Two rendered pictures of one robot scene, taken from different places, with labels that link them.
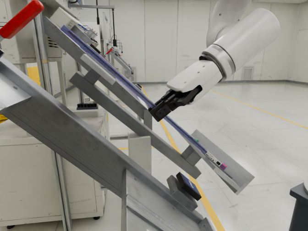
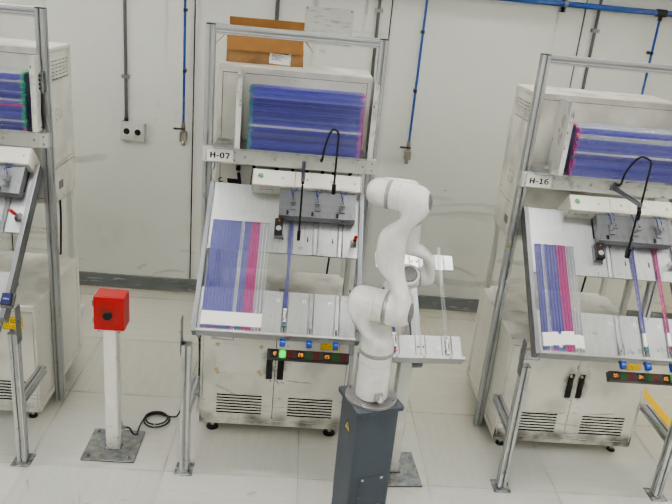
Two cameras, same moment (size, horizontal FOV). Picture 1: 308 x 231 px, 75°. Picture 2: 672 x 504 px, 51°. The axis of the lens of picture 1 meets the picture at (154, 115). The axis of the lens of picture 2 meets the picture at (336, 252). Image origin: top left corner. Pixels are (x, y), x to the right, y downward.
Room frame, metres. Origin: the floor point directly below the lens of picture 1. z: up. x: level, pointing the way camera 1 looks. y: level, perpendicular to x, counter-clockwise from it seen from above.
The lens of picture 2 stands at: (0.40, -2.75, 2.09)
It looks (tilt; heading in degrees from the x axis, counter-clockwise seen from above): 20 degrees down; 94
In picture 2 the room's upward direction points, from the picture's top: 5 degrees clockwise
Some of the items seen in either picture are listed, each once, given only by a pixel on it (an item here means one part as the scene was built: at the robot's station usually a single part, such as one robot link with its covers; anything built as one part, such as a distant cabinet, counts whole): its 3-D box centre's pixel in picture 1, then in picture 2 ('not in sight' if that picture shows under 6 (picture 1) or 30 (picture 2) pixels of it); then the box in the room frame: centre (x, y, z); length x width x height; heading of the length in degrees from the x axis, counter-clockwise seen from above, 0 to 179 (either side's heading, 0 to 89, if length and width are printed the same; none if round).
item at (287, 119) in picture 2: not in sight; (305, 120); (-0.02, 0.37, 1.52); 0.51 x 0.13 x 0.27; 8
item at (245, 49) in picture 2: not in sight; (288, 44); (-0.17, 0.66, 1.82); 0.68 x 0.30 x 0.20; 8
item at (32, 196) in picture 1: (83, 112); (578, 325); (1.38, 0.51, 0.65); 1.01 x 0.73 x 1.29; 98
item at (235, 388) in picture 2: not in sight; (277, 349); (-0.10, 0.49, 0.31); 0.70 x 0.65 x 0.62; 8
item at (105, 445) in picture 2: not in sight; (112, 372); (-0.75, -0.07, 0.39); 0.24 x 0.24 x 0.78; 8
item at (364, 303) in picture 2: not in sight; (371, 319); (0.38, -0.47, 1.00); 0.19 x 0.12 x 0.24; 165
